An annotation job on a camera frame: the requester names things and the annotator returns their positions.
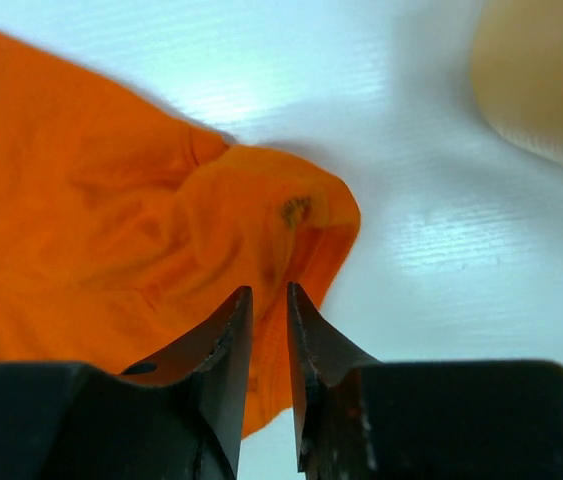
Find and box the orange t shirt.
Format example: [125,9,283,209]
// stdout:
[0,33,360,434]

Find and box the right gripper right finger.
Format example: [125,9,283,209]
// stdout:
[287,283,563,479]

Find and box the yellow plastic basket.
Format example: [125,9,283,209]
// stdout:
[470,0,563,165]

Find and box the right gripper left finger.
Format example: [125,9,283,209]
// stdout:
[0,286,253,479]

